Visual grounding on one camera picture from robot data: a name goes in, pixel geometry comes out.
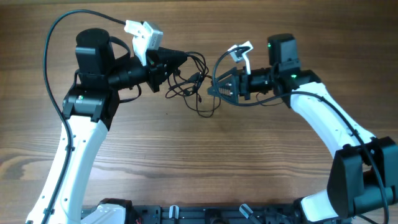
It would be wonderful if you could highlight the black cable bundle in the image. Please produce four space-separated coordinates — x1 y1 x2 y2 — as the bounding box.
164 51 222 118

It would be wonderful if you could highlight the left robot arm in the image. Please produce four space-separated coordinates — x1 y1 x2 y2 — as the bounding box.
26 28 187 223

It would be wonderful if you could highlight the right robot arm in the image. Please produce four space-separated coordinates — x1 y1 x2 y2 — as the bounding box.
208 33 397 223

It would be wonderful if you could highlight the right camera cable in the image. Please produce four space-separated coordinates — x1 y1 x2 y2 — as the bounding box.
211 46 389 224

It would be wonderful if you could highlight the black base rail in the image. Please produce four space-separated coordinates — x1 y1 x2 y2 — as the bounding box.
131 204 303 224

